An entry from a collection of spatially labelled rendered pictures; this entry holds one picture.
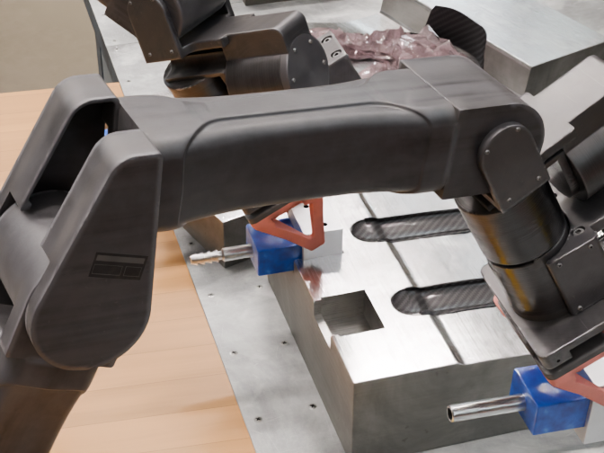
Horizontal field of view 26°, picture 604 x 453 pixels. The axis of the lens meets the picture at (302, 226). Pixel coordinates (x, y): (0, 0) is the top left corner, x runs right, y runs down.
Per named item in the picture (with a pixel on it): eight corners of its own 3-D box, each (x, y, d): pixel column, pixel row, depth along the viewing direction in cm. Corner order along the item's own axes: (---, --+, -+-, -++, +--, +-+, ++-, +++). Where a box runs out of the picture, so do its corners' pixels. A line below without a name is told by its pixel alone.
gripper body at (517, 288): (566, 238, 92) (532, 165, 87) (637, 325, 84) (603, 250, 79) (486, 286, 92) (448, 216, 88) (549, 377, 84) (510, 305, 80)
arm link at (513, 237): (552, 186, 87) (517, 111, 82) (603, 226, 82) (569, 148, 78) (469, 248, 86) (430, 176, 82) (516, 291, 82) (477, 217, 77)
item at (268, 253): (197, 301, 113) (195, 252, 110) (185, 267, 117) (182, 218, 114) (341, 277, 116) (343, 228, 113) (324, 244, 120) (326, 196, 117)
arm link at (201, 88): (283, 85, 106) (243, 22, 101) (257, 137, 103) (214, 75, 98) (216, 93, 110) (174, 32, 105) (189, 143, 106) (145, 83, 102)
